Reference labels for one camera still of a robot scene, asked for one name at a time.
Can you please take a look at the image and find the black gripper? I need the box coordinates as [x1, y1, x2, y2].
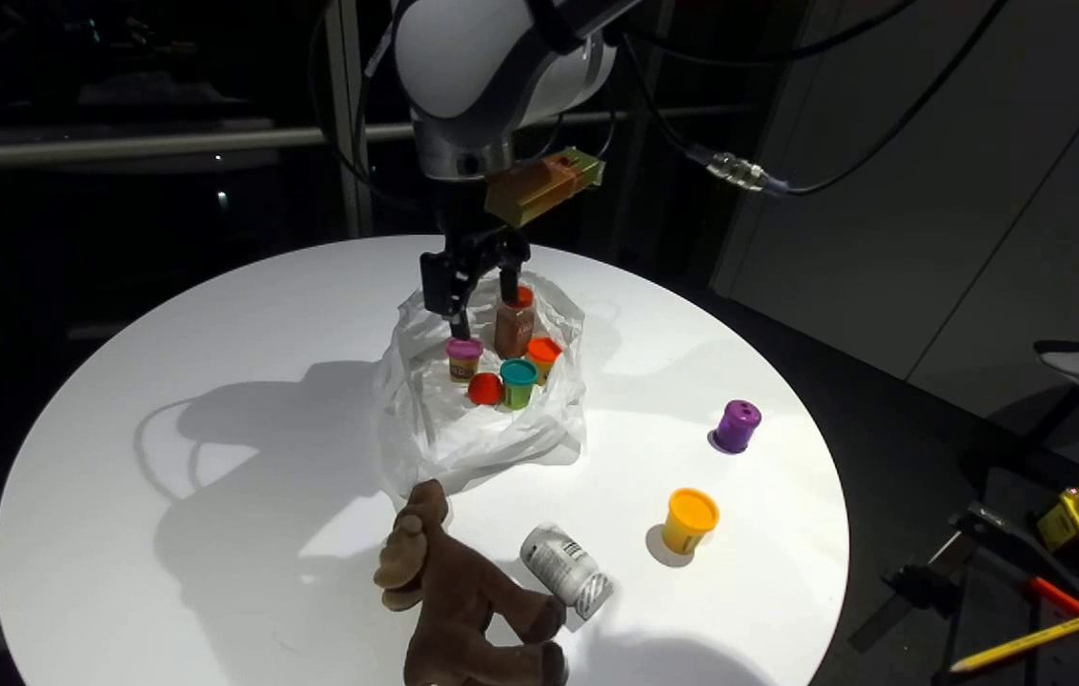
[417, 214, 535, 342]

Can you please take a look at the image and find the pink lid dough tub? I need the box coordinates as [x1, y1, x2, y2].
[442, 336, 487, 384]

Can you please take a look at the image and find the small orange lid tub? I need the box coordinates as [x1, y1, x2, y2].
[521, 331, 566, 384]

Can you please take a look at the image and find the teal lid dough tub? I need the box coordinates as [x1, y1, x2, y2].
[496, 354, 543, 413]

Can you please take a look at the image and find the small red cap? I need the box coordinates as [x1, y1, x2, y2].
[464, 371, 507, 413]

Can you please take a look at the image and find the crumpled white plastic bag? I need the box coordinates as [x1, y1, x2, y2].
[376, 272, 590, 501]

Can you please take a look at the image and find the purple dough tub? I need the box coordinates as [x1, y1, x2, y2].
[708, 398, 765, 458]

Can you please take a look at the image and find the white supplement bottle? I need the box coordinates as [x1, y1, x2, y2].
[519, 523, 619, 624]

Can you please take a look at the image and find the yellow lid dough tub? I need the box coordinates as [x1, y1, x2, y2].
[661, 489, 725, 559]

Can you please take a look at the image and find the brown plush toy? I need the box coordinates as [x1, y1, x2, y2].
[371, 478, 572, 686]

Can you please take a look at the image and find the grey metal railing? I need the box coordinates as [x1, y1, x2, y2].
[0, 120, 431, 177]

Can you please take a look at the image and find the yellow pencil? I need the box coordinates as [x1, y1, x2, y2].
[946, 605, 1079, 677]

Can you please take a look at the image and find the black camera cable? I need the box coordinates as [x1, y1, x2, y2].
[306, 0, 439, 205]

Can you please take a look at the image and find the grey metal post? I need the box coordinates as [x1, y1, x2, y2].
[319, 0, 376, 239]

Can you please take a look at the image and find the cable with silver connector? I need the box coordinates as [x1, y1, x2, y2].
[613, 0, 1016, 204]

